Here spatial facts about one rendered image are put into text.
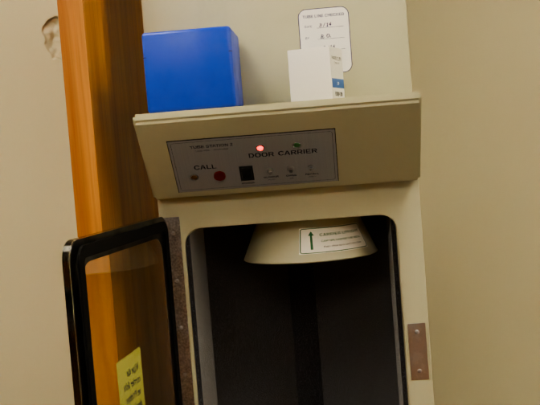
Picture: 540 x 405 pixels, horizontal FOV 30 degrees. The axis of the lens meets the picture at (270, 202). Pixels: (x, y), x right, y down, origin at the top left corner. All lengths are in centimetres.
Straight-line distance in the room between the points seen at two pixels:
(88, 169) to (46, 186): 56
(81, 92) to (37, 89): 56
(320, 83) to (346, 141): 7
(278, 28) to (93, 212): 31
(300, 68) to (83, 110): 25
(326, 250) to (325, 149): 15
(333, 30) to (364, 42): 4
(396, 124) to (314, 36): 17
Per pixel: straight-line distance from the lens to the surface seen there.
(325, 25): 124
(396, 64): 123
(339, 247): 126
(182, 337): 126
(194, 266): 127
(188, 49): 114
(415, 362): 126
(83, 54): 118
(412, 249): 124
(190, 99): 113
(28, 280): 175
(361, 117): 113
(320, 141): 115
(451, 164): 167
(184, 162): 117
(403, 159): 118
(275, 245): 127
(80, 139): 117
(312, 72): 115
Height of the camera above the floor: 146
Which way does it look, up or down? 3 degrees down
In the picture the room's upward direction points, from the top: 4 degrees counter-clockwise
